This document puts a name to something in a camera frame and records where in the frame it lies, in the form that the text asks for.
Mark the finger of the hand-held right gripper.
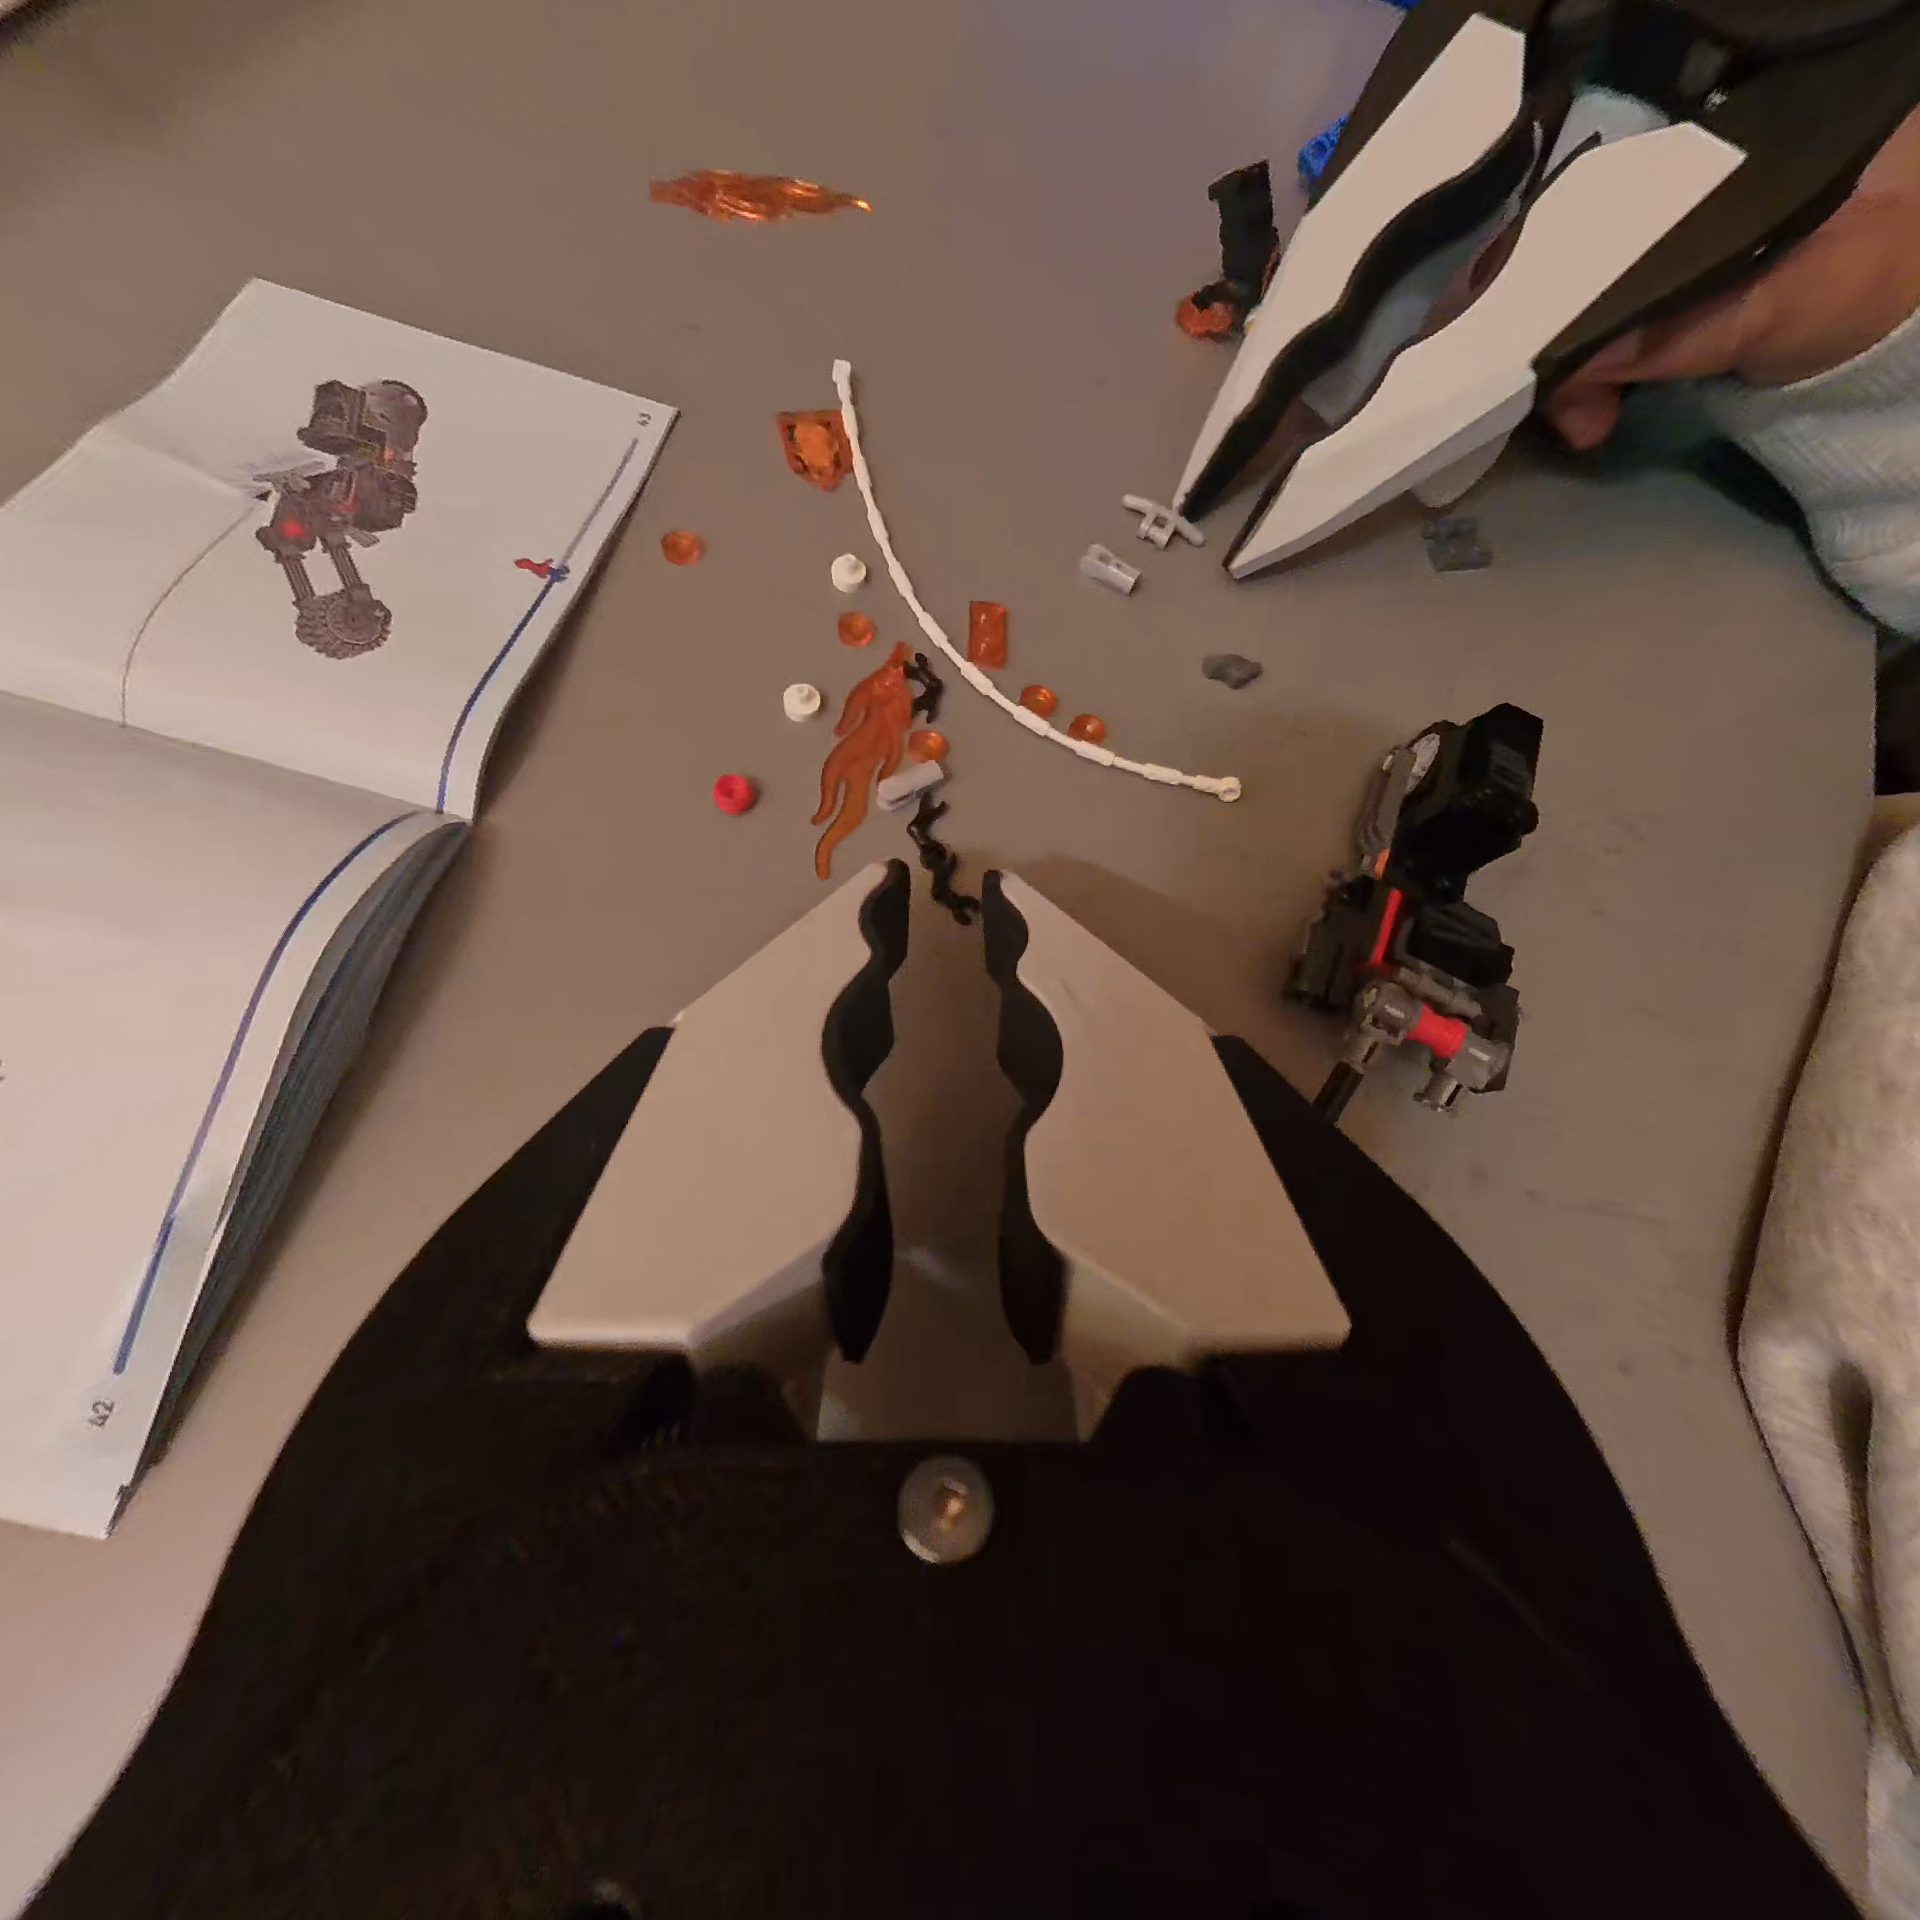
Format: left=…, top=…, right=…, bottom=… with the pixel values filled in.
left=1223, top=118, right=1754, bottom=582
left=1175, top=17, right=1548, bottom=522

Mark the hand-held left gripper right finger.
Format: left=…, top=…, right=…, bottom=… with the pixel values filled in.
left=978, top=870, right=1354, bottom=1432

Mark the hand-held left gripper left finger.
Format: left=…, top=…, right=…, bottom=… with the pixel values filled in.
left=529, top=860, right=914, bottom=1364

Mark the black lego motorcycle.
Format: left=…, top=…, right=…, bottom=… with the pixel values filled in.
left=1285, top=702, right=1548, bottom=1121

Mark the instruction booklet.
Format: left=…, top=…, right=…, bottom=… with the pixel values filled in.
left=0, top=277, right=682, bottom=1542

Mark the orange lego flame piece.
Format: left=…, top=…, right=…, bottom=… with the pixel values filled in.
left=813, top=644, right=914, bottom=880

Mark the long orange lego flame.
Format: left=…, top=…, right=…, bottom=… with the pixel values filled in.
left=648, top=169, right=875, bottom=226

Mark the person's right hand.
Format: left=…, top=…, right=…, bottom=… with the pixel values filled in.
left=1544, top=138, right=1920, bottom=453

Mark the orange flame minifigure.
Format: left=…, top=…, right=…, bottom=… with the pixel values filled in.
left=1175, top=162, right=1280, bottom=340

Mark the white lego chain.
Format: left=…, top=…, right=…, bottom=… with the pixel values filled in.
left=832, top=358, right=1245, bottom=808

